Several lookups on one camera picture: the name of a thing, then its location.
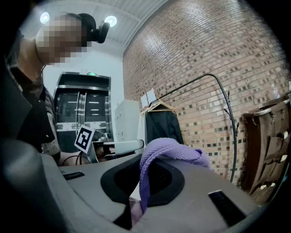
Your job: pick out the white paper sheets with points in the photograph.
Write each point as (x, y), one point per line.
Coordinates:
(147, 97)

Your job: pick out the brown fabric wardrobe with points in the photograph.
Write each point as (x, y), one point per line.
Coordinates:
(266, 148)

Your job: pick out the metal glass double door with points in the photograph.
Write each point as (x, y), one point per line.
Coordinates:
(84, 109)

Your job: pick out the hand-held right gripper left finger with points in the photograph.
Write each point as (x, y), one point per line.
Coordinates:
(91, 193)

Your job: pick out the white metal cabinet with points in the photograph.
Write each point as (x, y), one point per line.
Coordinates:
(126, 120)

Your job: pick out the wooden clothes hanger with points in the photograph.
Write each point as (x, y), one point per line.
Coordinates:
(162, 106)

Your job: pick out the person's left hand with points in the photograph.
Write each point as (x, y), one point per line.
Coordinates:
(101, 153)

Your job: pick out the black head-mounted camera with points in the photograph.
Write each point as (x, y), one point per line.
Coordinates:
(100, 33)

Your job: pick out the black hanging coat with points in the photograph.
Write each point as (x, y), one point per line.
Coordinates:
(162, 127)

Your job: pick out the green exit sign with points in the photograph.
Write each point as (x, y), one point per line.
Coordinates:
(91, 73)

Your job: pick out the person's dark jacket torso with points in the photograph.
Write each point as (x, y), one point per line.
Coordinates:
(29, 109)

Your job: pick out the black metal rail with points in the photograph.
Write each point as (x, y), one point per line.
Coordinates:
(234, 136)

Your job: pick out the round ceiling light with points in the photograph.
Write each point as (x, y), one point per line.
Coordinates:
(110, 21)
(44, 17)

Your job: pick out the purple cloth garment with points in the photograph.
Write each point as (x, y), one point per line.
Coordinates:
(168, 149)

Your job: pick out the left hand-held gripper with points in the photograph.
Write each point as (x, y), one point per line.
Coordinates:
(84, 139)

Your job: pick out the person's head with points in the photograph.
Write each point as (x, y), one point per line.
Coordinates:
(59, 38)

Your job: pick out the person's left forearm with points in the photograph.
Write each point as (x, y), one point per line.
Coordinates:
(68, 159)

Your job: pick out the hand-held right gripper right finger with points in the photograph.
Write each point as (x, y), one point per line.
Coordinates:
(193, 204)

